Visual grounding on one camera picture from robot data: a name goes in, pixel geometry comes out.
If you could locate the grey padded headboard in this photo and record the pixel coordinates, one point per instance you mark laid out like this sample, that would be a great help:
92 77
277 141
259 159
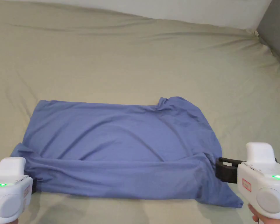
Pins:
276 25

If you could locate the person's left hand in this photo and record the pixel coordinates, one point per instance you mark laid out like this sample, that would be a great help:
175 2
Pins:
12 222

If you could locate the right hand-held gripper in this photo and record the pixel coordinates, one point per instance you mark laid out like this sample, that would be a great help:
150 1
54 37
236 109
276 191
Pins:
263 184

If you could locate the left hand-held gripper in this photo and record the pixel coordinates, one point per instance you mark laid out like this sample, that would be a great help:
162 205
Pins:
11 189

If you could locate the bed with pale green sheet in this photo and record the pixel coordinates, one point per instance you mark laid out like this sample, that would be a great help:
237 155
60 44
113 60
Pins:
121 63

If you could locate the blue shirt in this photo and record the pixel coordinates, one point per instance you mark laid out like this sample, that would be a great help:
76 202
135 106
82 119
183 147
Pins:
116 140

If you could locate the person's right hand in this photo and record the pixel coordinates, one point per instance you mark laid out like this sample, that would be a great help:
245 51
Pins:
259 220

